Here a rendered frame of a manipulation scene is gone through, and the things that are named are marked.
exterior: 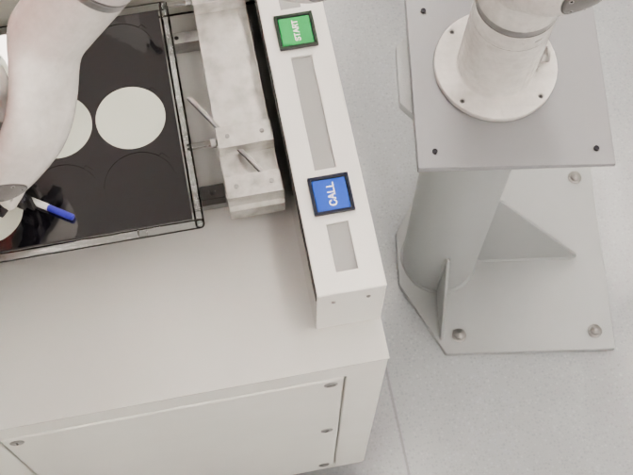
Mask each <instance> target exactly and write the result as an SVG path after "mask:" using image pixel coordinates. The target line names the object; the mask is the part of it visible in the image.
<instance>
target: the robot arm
mask: <svg viewBox="0 0 633 475"><path fill-rule="evenodd" d="M130 1H131V0H20V1H19V3H18V4H17V6H16V7H15V9H14V10H13V11H12V13H11V15H10V18H9V20H8V28H7V51H8V76H7V73H6V71H5V69H4V68H3V66H2V65H1V64H0V217H1V218H3V217H4V216H5V215H6V214H7V212H8V211H10V210H12V209H14V208H15V207H16V206H17V207H19V208H21V209H22V210H26V209H27V208H29V209H31V210H35V208H36V205H35V203H34V202H33V199H32V197H33V198H36V199H38V200H40V199H41V197H42V195H41V192H40V190H39V187H38V185H37V182H38V179H39V178H40V177H41V176H42V175H43V174H44V173H45V171H46V170H47V169H48V168H49V167H50V165H51V164H52V163H53V162H54V160H55V159H56V158H57V156H58V154H59V153H60V152H61V150H62V148H63V146H64V144H65V143H66V140H67V138H68V137H69V134H70V131H71V128H72V125H73V118H74V114H75V109H76V102H77V94H78V84H79V69H80V62H81V58H82V56H83V55H84V53H85V52H86V51H87V50H88V49H89V47H90V46H91V45H92V44H93V43H94V42H95V40H96V39H97V38H98V37H99V36H100V35H101V34H102V33H103V32H104V30H105V29H106V28H107V27H108V26H109V25H110V24H111V23H112V21H113V20H114V19H115V18H116V17H117V16H118V15H119V14H120V13H121V11H122V10H123V9H124V8H125V7H126V6H127V4H128V3H129V2H130ZM601 1H602V0H473V4H472V7H471V9H470V13H469V14H468V15H466V16H464V17H462V18H461V19H459V20H457V21H456V22H455V23H453V24H452V25H451V26H450V27H449V28H448V29H447V30H446V31H445V32H444V34H443V35H442V37H441V38H440V40H439V41H438V44H437V46H436V49H435V54H434V60H433V67H434V73H435V77H436V81H437V83H438V85H439V87H440V90H441V91H442V93H443V94H444V95H445V97H446V98H447V99H448V101H449V102H450V103H451V104H452V105H453V106H455V107H457V108H458V109H459V110H461V111H462V112H464V113H466V114H468V115H470V116H472V117H475V118H478V119H481V120H484V121H489V122H509V121H515V120H518V119H521V118H524V117H526V116H527V115H529V114H531V113H533V112H534V111H536V110H537V109H538V108H540V107H541V106H542V105H543V104H544V102H545V101H546V100H547V99H548V97H549V96H550V94H551V92H552V90H553V89H554V86H555V83H556V80H557V74H558V63H557V58H556V55H555V51H554V49H553V47H552V45H551V43H550V41H549V37H550V35H551V33H552V30H553V28H554V25H555V23H556V21H557V19H558V16H562V15H567V14H571V13H575V12H578V11H581V10H585V9H587V8H590V7H592V6H594V5H596V4H598V3H599V2H601Z"/></svg>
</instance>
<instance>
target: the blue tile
mask: <svg viewBox="0 0 633 475"><path fill-rule="evenodd" d="M312 190H313V193H314V198H315V203H316V211H317V212H323V211H329V210H334V209H339V208H345V207H351V205H350V200H349V193H348V189H347V184H346V180H345V176H342V177H336V178H332V179H326V180H320V181H315V182H312Z"/></svg>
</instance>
